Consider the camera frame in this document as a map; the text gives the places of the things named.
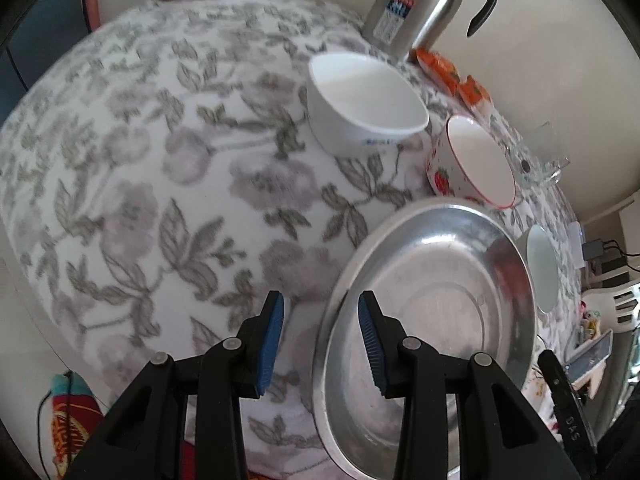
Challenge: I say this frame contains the black cable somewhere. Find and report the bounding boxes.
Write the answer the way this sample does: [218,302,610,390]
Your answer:
[602,240,640,273]

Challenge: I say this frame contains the orange snack packet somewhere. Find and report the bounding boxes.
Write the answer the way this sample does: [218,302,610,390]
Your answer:
[459,75,493,116]
[415,48,461,96]

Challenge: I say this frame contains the glass mug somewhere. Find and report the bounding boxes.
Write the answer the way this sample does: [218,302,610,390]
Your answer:
[510,120,571,186]

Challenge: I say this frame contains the stainless steel thermos jug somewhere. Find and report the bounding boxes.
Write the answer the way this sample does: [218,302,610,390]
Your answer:
[361,0,500,63]

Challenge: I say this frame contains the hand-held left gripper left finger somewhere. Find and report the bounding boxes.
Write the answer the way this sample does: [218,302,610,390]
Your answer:
[62,290,286,480]

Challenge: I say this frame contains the red patterned cloth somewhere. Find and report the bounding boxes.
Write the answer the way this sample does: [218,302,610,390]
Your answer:
[42,370,106,480]

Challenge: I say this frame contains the strawberry print bowl red rim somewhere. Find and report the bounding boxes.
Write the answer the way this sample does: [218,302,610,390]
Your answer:
[426,115,517,209]

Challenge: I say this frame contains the white chair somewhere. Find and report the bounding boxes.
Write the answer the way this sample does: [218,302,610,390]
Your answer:
[582,280,640,331]

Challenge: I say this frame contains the grey floral tablecloth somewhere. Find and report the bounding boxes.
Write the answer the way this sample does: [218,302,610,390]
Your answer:
[0,0,583,480]

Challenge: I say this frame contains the black power adapter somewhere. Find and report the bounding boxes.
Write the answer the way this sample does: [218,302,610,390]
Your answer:
[582,240,618,261]

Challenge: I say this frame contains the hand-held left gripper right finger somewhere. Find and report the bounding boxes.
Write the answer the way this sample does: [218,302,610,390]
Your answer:
[357,290,583,480]

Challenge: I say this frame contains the white bowl with blue print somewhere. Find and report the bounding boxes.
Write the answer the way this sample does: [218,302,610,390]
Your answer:
[306,52,430,156]

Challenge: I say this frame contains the translucent white box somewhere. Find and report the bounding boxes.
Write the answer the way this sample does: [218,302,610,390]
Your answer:
[567,220,586,268]

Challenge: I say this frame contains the plain white bowl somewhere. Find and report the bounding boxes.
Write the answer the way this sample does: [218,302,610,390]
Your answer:
[517,224,560,315]

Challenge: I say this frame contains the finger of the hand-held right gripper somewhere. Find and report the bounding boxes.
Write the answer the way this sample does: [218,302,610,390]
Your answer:
[537,349,598,461]

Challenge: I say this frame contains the metal basin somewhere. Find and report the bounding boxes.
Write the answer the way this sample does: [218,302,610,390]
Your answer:
[312,197,537,478]

